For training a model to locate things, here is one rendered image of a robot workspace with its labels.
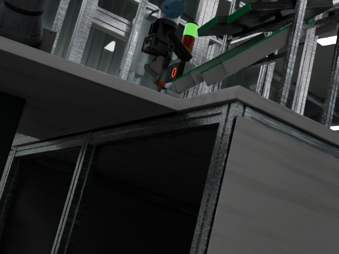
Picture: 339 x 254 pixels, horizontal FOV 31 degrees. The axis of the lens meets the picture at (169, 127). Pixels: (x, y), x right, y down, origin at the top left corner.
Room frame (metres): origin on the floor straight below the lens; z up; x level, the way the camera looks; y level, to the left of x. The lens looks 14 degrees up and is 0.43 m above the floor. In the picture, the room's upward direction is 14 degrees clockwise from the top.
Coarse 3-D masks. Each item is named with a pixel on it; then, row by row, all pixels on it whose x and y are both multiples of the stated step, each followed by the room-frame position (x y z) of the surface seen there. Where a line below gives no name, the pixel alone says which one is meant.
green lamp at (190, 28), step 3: (186, 24) 2.20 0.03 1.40; (189, 24) 2.19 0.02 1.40; (192, 24) 2.18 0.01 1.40; (195, 24) 2.19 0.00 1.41; (186, 27) 2.19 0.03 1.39; (189, 27) 2.18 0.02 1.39; (192, 27) 2.18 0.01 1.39; (195, 27) 2.19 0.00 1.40; (186, 30) 2.19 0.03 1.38; (189, 30) 2.18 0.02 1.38; (192, 30) 2.18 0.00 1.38; (195, 30) 2.19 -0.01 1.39; (183, 33) 2.20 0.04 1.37; (186, 33) 2.19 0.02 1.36; (189, 33) 2.18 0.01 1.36; (192, 33) 2.18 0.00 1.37; (195, 33) 2.19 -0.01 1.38; (195, 36) 2.20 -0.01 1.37
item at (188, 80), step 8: (248, 40) 1.68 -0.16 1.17; (256, 40) 1.69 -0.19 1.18; (232, 48) 1.67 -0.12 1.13; (240, 48) 1.68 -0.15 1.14; (216, 56) 1.66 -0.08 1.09; (224, 56) 1.66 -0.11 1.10; (208, 64) 1.65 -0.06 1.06; (192, 72) 1.64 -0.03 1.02; (200, 72) 1.64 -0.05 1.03; (176, 80) 1.76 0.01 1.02; (184, 80) 1.76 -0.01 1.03; (192, 80) 1.77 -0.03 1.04; (200, 80) 1.65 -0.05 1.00; (176, 88) 1.76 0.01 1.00; (184, 88) 1.77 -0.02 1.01
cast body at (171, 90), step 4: (172, 80) 1.97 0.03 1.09; (168, 84) 1.97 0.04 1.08; (172, 84) 1.96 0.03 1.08; (168, 88) 1.97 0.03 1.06; (172, 88) 1.96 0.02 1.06; (160, 92) 1.98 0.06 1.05; (164, 92) 1.96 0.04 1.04; (168, 92) 1.95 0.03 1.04; (172, 92) 1.96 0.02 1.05; (176, 92) 1.97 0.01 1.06; (172, 96) 1.96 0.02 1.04; (176, 96) 1.97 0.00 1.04; (180, 96) 1.98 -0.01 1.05
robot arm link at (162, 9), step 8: (152, 0) 1.84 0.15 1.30; (160, 0) 1.77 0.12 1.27; (168, 0) 1.75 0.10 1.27; (176, 0) 1.75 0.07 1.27; (160, 8) 1.78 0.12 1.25; (168, 8) 1.76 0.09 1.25; (176, 8) 1.77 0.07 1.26; (184, 8) 1.78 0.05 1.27; (168, 16) 1.79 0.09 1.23; (176, 16) 1.79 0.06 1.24
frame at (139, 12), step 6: (144, 0) 2.71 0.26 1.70; (138, 12) 2.72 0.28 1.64; (138, 18) 2.71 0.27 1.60; (138, 24) 2.71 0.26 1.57; (132, 30) 2.73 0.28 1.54; (132, 36) 2.71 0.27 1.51; (132, 42) 2.71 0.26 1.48; (126, 54) 2.72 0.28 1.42; (126, 60) 2.71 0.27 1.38; (126, 66) 2.71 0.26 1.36; (120, 72) 2.73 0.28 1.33
